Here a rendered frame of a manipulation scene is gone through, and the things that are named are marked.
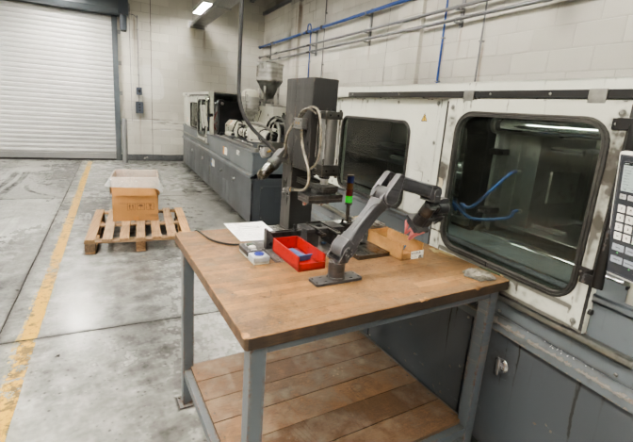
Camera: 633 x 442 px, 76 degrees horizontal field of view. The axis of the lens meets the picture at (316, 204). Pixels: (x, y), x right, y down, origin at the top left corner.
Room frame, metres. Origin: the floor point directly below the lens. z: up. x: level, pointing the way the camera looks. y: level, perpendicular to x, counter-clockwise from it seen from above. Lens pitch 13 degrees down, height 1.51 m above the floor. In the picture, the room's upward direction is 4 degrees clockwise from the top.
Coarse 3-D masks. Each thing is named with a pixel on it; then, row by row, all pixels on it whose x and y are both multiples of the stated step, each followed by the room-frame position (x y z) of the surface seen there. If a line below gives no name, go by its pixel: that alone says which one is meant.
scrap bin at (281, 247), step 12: (276, 240) 1.64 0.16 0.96; (288, 240) 1.70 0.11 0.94; (300, 240) 1.69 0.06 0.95; (276, 252) 1.63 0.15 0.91; (288, 252) 1.53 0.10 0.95; (300, 252) 1.67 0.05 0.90; (312, 252) 1.60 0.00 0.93; (288, 264) 1.53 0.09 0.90; (300, 264) 1.53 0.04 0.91; (312, 264) 1.48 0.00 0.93; (324, 264) 1.51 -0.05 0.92
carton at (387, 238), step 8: (368, 232) 1.88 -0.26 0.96; (376, 232) 1.90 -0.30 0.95; (384, 232) 1.93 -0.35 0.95; (392, 232) 1.91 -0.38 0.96; (368, 240) 1.87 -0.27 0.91; (376, 240) 1.82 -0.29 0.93; (384, 240) 1.77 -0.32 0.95; (392, 240) 1.73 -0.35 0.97; (400, 240) 1.85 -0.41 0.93; (408, 240) 1.80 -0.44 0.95; (416, 240) 1.76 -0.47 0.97; (384, 248) 1.77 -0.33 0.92; (392, 248) 1.72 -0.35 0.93; (400, 248) 1.68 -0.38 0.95; (408, 248) 1.80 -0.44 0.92; (416, 248) 1.75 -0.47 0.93; (400, 256) 1.67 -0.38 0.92; (408, 256) 1.69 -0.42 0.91; (416, 256) 1.71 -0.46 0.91
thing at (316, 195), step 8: (304, 176) 2.01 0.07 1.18; (328, 176) 1.81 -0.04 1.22; (304, 184) 1.91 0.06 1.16; (312, 184) 1.85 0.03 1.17; (320, 184) 1.82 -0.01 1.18; (328, 184) 1.84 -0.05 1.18; (304, 192) 1.81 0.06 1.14; (312, 192) 1.82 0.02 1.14; (320, 192) 1.79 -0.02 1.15; (328, 192) 1.81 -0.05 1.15; (336, 192) 1.86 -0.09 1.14; (304, 200) 1.77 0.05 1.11; (312, 200) 1.75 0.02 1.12; (320, 200) 1.77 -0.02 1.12; (328, 200) 1.79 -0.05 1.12; (336, 200) 1.81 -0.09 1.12
